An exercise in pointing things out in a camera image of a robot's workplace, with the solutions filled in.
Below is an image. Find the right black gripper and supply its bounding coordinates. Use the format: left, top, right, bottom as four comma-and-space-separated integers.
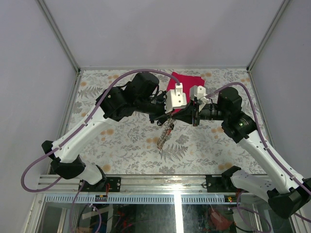
172, 98, 228, 127

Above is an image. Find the round metal key ring disc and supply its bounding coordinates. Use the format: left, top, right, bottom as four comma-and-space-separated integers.
156, 118, 176, 150

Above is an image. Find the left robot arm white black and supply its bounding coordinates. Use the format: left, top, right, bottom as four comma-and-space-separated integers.
42, 69, 175, 192

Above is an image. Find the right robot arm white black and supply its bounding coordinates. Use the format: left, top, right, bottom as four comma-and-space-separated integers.
167, 85, 311, 219

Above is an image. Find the red folded cloth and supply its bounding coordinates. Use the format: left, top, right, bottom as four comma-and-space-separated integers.
172, 72, 205, 101

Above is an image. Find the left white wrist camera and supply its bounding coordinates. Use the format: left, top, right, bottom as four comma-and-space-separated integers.
165, 83, 187, 114

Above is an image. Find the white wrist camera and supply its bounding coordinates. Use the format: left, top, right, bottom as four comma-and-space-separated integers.
165, 83, 187, 114
190, 85, 208, 104

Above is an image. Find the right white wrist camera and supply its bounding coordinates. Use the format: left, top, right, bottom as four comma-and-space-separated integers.
190, 85, 208, 104

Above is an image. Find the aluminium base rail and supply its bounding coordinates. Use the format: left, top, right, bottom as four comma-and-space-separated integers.
37, 175, 228, 195

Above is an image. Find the perforated cable duct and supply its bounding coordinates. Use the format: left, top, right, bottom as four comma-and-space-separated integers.
46, 195, 225, 204

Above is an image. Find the right aluminium frame post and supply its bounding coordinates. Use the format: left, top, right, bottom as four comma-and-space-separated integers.
246, 0, 292, 72

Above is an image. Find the aluminium frame post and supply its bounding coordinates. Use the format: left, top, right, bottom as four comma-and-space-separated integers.
36, 0, 81, 73
246, 0, 292, 72

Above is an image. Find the left aluminium frame post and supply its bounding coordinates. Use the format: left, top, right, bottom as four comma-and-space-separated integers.
36, 0, 81, 73

